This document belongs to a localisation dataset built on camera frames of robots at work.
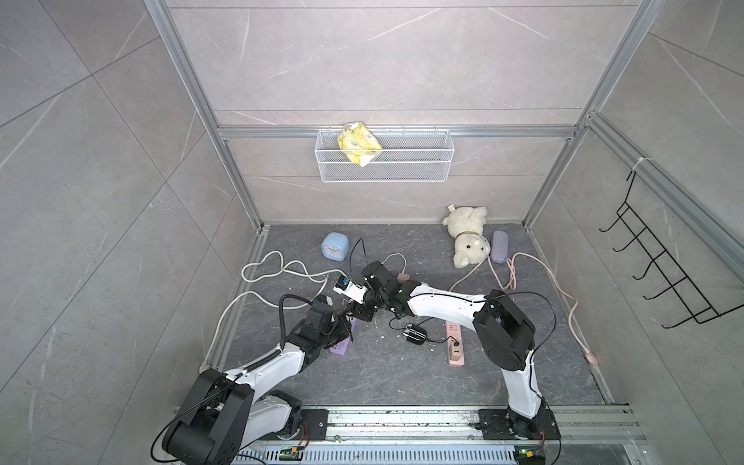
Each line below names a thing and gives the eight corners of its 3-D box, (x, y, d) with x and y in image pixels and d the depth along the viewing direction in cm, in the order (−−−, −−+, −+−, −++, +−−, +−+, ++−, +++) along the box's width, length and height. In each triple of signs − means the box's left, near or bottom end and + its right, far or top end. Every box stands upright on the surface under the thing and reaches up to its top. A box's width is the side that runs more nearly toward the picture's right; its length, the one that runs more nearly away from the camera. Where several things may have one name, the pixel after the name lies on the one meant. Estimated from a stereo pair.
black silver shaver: (401, 338, 90) (402, 334, 88) (405, 326, 93) (406, 322, 91) (424, 346, 88) (425, 342, 86) (427, 333, 91) (428, 330, 89)
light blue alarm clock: (323, 258, 111) (319, 243, 104) (332, 244, 116) (329, 229, 109) (343, 265, 109) (340, 250, 102) (351, 251, 114) (350, 236, 107)
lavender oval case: (489, 260, 110) (492, 255, 108) (492, 234, 119) (495, 228, 117) (505, 264, 109) (508, 259, 107) (507, 237, 118) (510, 232, 115)
